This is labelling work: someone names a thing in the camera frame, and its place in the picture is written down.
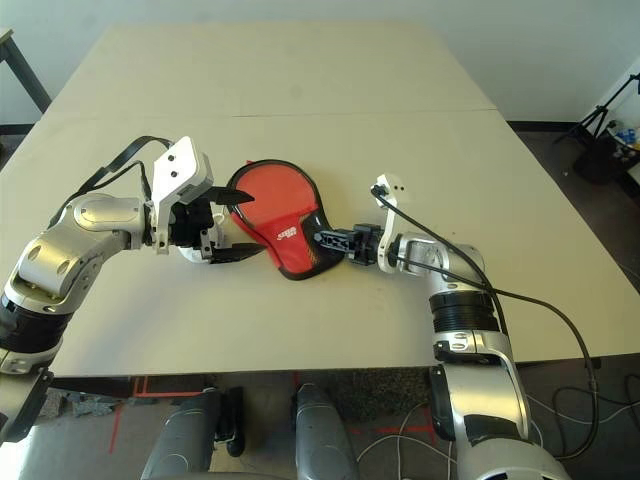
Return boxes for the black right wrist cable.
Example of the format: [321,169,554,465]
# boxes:
[370,183,601,461]

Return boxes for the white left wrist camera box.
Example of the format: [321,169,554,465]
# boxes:
[149,135,215,255]

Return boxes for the red black paddle case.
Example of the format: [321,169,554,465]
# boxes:
[227,158,346,282]

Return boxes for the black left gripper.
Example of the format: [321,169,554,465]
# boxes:
[169,185,265,265]

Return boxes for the black tripod stand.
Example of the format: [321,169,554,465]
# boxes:
[554,72,640,186]

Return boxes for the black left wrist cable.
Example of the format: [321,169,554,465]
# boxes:
[67,134,174,201]

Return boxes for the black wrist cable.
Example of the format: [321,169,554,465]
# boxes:
[67,134,174,201]
[370,183,601,461]

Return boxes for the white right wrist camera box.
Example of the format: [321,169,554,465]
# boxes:
[370,173,412,275]

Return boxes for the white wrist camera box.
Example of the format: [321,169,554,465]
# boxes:
[149,135,215,255]
[370,173,412,275]

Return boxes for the grey right robot leg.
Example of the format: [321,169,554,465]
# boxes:
[292,383,361,480]

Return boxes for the black-framed side table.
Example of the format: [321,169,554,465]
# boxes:
[0,27,52,136]

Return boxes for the white floor cable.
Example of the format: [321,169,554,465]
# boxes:
[357,399,459,480]

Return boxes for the grey left robot leg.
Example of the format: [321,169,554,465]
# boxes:
[141,387,246,480]

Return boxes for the dark speckled foam floor mat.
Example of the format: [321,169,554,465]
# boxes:
[329,369,436,421]
[44,389,131,417]

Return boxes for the grey robot leg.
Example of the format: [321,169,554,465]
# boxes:
[292,383,361,480]
[141,387,246,480]

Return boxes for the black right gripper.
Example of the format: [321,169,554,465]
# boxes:
[311,222,388,267]

